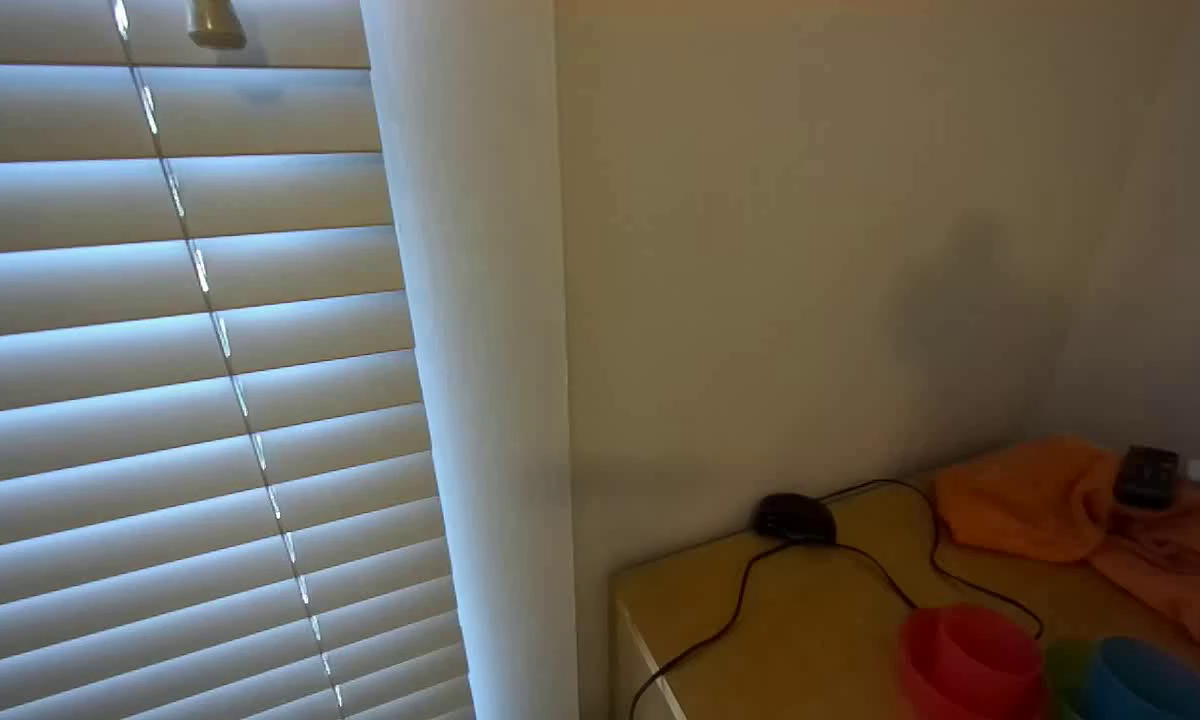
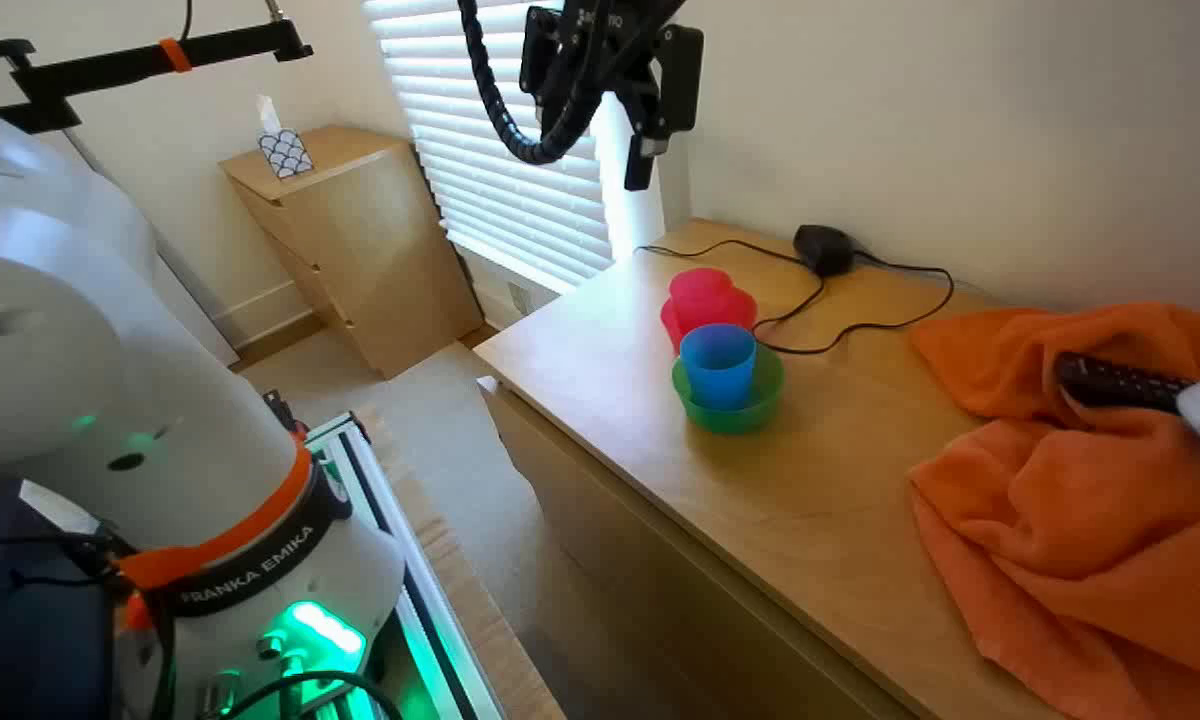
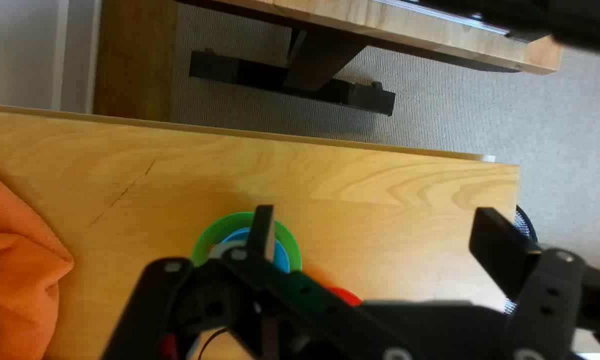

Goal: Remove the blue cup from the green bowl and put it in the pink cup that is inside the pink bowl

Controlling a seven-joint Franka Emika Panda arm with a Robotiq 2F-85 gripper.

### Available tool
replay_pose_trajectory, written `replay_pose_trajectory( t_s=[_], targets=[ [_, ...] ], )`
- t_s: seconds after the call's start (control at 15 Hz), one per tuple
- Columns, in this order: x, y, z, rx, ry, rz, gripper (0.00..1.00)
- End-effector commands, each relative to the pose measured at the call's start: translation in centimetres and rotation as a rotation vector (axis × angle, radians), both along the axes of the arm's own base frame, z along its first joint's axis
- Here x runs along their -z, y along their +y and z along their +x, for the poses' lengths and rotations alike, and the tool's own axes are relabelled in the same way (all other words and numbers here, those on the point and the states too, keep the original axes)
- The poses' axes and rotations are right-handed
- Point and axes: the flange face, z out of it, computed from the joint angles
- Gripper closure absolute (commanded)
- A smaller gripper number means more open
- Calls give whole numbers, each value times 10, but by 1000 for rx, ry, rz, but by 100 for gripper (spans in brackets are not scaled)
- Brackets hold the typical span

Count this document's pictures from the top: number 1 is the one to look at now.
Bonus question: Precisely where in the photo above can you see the blue cup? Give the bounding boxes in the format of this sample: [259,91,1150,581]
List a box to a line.
[1079,632,1200,720]

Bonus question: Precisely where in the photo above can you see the red plastic cup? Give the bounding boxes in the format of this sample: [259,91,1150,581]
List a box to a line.
[895,599,1051,720]

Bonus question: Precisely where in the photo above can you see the pink cup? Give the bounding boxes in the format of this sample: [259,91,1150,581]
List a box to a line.
[921,606,1041,702]

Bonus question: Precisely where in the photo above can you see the green bowl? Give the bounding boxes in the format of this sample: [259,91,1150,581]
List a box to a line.
[1041,636,1099,720]

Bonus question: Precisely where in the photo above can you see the black power adapter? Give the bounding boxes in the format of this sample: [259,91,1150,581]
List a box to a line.
[752,487,846,547]

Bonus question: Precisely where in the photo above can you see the light wood dresser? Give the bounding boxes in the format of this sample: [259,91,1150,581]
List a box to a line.
[610,464,1200,720]

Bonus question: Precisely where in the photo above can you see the orange cloth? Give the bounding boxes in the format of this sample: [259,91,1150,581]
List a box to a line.
[929,435,1200,655]

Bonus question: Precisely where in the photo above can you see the white window blinds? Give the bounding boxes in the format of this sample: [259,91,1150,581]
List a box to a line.
[0,0,482,720]

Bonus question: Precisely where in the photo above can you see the brass blind fitting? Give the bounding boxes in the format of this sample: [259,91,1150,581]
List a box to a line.
[183,0,253,56]

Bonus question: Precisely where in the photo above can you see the black remote control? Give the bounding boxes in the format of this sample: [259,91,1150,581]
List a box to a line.
[1114,444,1189,511]

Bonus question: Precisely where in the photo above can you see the black adapter cable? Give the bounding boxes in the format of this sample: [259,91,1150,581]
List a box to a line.
[622,474,1051,720]

